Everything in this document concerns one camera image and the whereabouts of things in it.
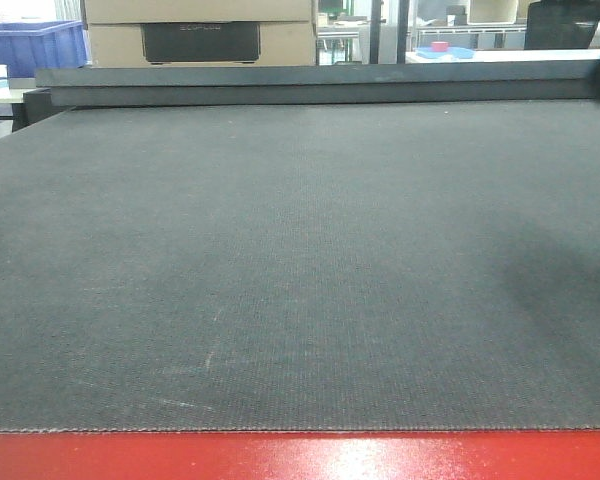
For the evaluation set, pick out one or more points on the black conveyor belt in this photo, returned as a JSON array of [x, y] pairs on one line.
[[366, 267]]

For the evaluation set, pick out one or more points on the dark grey conveyor rail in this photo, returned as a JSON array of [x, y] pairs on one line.
[[315, 85]]

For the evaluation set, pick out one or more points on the upper cardboard box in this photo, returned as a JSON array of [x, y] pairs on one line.
[[142, 11]]

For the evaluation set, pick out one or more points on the black office chair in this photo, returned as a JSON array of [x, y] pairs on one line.
[[561, 25]]

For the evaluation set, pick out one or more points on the pink block in tray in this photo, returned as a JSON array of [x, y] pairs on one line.
[[439, 46]]

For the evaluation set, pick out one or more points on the red conveyor frame edge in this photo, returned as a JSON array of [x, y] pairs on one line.
[[424, 455]]

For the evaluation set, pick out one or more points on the blue tray in background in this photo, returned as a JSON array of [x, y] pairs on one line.
[[455, 53]]

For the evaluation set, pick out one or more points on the black vertical post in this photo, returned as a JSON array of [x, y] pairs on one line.
[[402, 30]]

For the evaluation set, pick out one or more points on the blue crate in background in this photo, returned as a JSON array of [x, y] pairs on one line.
[[28, 46]]

